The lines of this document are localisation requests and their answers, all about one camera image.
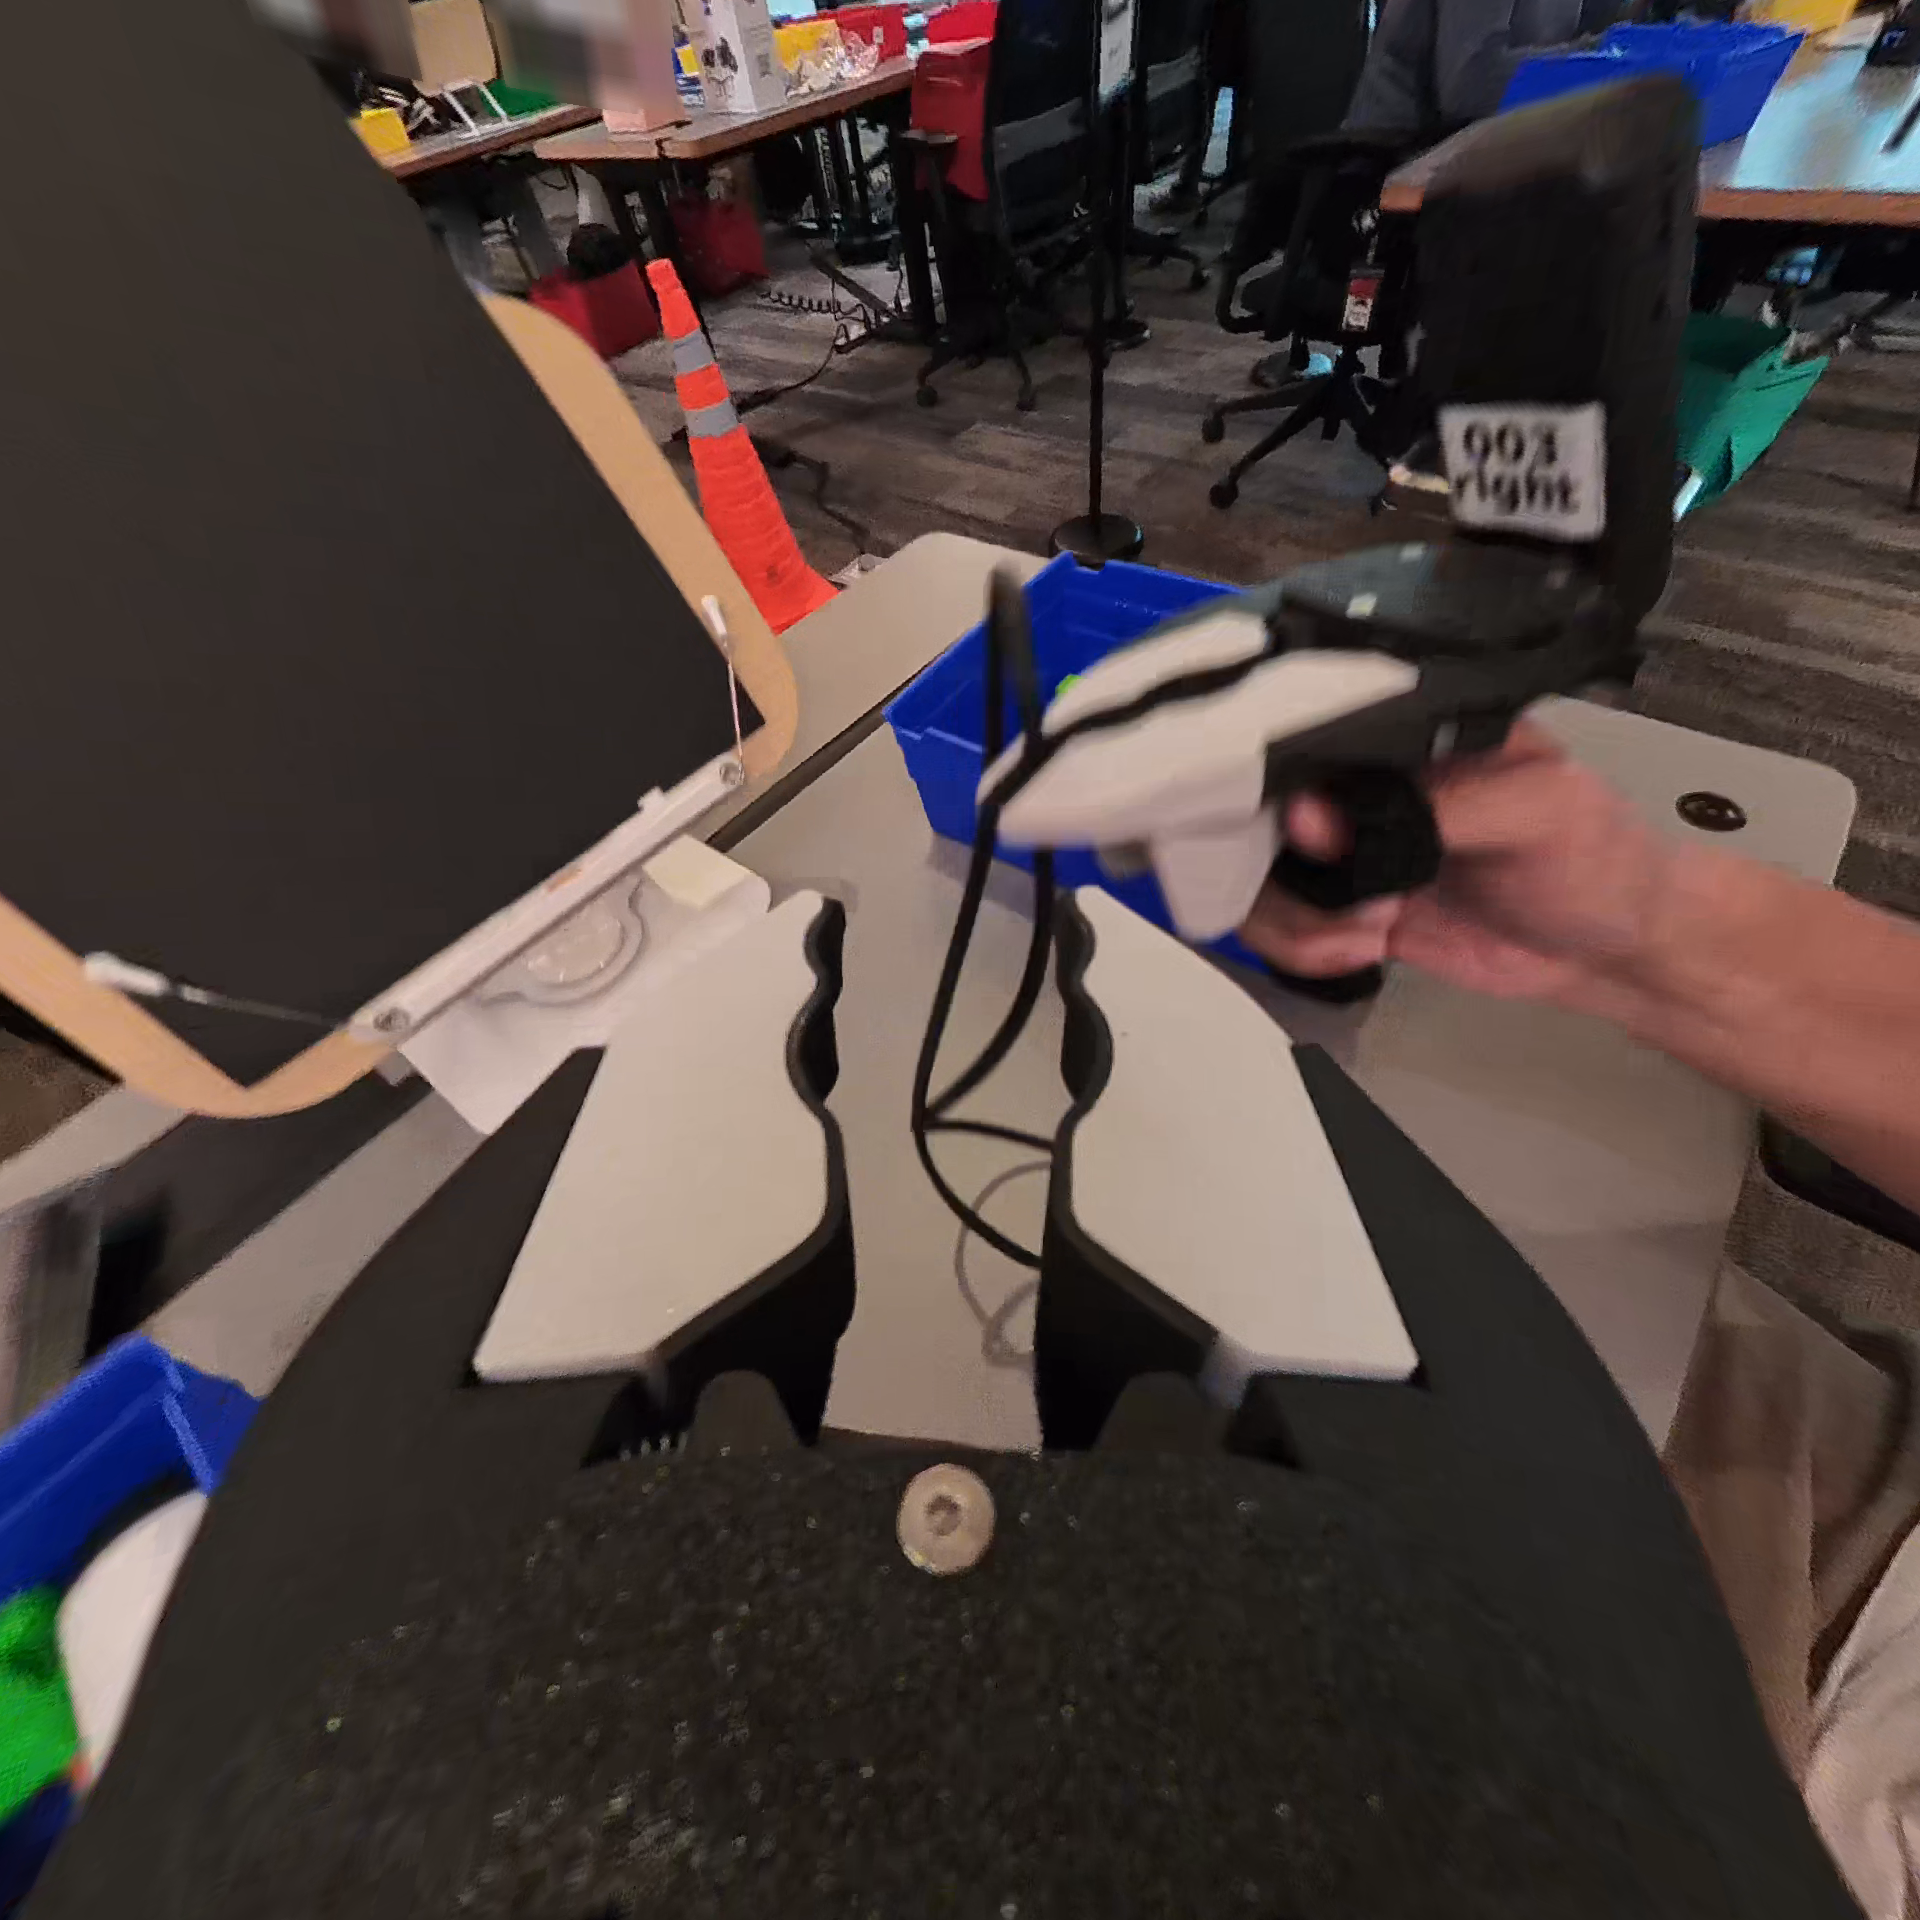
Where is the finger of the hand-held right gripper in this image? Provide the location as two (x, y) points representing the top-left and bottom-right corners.
(977, 651), (1423, 852)
(1035, 613), (1277, 740)

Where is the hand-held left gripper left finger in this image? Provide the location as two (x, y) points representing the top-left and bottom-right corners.
(471, 891), (857, 1390)

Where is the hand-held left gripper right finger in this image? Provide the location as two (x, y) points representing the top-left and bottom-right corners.
(1040, 887), (1419, 1390)

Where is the black cable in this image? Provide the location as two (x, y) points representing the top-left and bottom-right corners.
(911, 561), (1065, 1273)

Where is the blue plastic bin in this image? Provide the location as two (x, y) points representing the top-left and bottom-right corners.
(0, 1334), (266, 1920)
(884, 550), (1285, 976)

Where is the person's right forearm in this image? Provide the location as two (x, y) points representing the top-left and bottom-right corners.
(1621, 839), (1920, 1172)

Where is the person's right hand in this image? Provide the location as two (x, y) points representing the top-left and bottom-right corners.
(1237, 720), (1666, 1004)

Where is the black floor lamp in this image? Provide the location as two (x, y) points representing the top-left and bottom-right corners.
(1048, 0), (1151, 565)

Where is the green crate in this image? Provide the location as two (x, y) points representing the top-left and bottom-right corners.
(1671, 311), (1833, 519)

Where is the black office chair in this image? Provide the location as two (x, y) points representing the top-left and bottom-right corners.
(1200, 135), (1427, 512)
(897, 0), (1157, 413)

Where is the blue bin with white label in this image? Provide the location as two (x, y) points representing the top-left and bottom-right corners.
(1506, 22), (1801, 147)

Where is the wooden background table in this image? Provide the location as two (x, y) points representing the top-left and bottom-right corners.
(1380, 46), (1920, 230)

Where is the orange traffic cone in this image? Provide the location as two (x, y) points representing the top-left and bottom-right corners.
(644, 257), (840, 635)

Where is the black chair armrest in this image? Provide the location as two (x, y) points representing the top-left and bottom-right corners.
(1756, 1117), (1920, 1255)

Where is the person's light clothing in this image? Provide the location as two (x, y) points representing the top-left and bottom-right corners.
(1658, 1259), (1920, 1920)

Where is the white printed box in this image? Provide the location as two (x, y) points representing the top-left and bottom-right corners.
(674, 0), (785, 113)

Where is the black board with wooden rim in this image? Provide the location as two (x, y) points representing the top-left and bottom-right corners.
(0, 0), (801, 1120)

